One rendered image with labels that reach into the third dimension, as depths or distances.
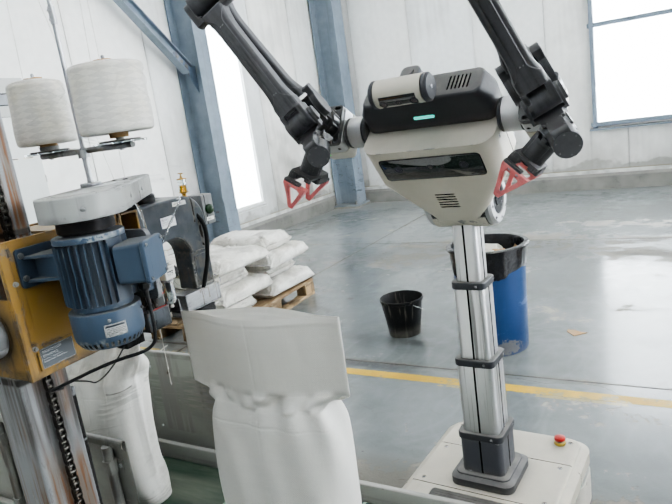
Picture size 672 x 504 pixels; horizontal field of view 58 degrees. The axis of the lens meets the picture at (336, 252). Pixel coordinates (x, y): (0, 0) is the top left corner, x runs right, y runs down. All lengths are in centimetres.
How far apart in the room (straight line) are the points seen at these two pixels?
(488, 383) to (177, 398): 115
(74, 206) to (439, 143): 89
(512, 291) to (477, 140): 211
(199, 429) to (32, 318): 108
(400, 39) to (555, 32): 231
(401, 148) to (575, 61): 768
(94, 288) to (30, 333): 21
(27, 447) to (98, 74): 87
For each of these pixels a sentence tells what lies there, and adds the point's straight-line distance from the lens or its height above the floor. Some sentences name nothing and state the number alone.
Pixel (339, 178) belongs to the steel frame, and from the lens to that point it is 1036.
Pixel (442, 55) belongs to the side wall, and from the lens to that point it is 974.
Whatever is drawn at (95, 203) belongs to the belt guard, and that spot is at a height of 140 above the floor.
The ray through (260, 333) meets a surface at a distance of 149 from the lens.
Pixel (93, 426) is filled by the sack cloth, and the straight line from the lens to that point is 208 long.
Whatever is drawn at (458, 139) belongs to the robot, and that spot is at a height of 140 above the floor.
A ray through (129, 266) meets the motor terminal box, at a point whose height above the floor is 126.
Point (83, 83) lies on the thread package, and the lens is 143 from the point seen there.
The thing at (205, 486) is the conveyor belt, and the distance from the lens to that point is 218.
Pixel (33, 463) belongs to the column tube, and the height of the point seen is 81.
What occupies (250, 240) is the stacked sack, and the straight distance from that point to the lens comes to 508.
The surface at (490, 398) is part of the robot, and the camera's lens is 202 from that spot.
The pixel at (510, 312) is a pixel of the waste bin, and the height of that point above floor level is 27.
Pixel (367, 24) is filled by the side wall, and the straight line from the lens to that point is 1026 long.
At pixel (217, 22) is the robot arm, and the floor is 176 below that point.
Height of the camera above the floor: 150
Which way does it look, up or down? 12 degrees down
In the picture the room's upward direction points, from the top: 8 degrees counter-clockwise
